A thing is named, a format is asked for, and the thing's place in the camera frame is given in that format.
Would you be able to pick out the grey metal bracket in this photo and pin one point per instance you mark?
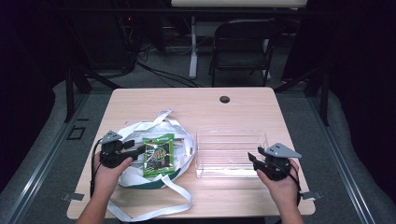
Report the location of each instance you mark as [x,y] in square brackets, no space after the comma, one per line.
[312,195]
[74,196]

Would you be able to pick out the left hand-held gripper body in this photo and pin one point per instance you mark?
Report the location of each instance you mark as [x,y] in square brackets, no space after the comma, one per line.
[111,154]

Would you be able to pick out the black frame stand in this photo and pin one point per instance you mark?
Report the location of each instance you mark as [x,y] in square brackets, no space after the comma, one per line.
[71,90]
[324,93]

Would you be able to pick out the aluminium floor rail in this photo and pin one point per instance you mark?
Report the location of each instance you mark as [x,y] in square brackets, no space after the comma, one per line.
[46,158]
[345,165]

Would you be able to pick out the black folding chair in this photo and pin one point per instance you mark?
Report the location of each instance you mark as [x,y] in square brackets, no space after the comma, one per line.
[243,46]

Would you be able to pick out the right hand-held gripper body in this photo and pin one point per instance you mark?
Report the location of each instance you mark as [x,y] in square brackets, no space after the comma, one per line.
[277,163]

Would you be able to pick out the person's left hand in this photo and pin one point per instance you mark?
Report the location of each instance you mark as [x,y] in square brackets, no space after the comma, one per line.
[107,179]

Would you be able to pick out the dark equipment with red light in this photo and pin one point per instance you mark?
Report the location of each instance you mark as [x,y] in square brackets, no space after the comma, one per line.
[128,34]

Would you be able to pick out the white tote bag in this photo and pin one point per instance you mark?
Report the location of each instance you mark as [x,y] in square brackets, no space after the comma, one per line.
[137,179]

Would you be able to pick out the clear plastic box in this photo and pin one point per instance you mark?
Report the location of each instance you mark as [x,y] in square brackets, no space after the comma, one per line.
[224,149]

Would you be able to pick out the person's right hand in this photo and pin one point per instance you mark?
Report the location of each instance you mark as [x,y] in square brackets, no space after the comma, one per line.
[281,189]

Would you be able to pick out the white desk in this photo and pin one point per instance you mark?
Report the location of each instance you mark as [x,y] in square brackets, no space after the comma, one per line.
[193,46]

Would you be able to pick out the green snack packet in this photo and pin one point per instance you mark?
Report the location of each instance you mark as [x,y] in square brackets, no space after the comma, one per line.
[158,155]

